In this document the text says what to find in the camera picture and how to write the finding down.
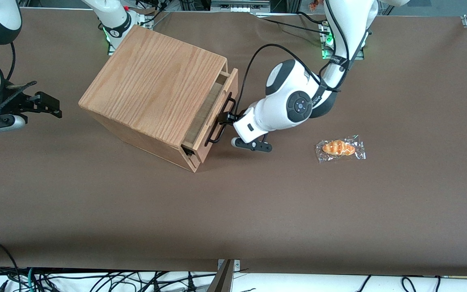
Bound wooden drawer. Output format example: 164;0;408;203
182;68;239;164

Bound black metal drawer handle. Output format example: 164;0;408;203
205;92;237;147

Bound wooden drawer cabinet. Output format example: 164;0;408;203
78;25;229;173

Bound brown table cover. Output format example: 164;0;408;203
0;7;467;277

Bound plastic-wrapped orange bread roll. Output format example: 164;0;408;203
315;135;366;164

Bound grey background device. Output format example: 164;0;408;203
211;0;271;13

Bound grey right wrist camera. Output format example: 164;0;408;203
0;114;27;135

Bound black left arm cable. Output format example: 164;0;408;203
236;43;340;115

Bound long black cable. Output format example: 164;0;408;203
254;14;333;36

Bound short black cable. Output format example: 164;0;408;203
296;11;326;25

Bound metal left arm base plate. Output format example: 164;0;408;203
319;19;365;61

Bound grey metal bracket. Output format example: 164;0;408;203
207;259;241;292

